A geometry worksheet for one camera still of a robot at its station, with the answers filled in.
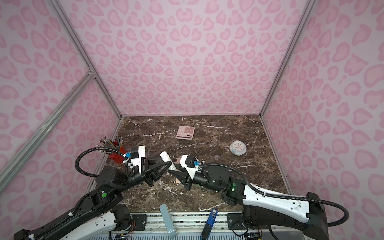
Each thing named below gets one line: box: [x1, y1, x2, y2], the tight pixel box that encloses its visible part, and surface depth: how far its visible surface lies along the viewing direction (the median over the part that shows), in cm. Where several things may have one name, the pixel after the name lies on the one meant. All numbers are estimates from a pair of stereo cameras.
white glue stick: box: [160, 151, 177, 171], surface depth 54 cm
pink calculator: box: [175, 125, 195, 140], surface depth 109 cm
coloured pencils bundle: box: [96, 136, 123, 155], surface depth 88 cm
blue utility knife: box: [200, 208, 219, 240], surface depth 72 cm
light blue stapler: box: [159, 203, 178, 239], surface depth 73 cm
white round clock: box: [229, 140, 247, 156], surface depth 100 cm
